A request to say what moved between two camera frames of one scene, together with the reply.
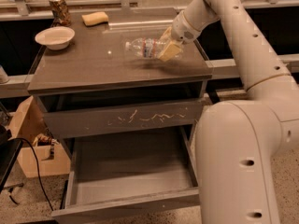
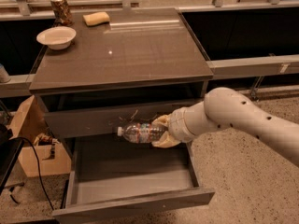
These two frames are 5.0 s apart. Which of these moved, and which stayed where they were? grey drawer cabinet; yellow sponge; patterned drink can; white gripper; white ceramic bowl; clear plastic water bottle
Moved: white gripper; clear plastic water bottle
Stayed: patterned drink can; yellow sponge; white ceramic bowl; grey drawer cabinet
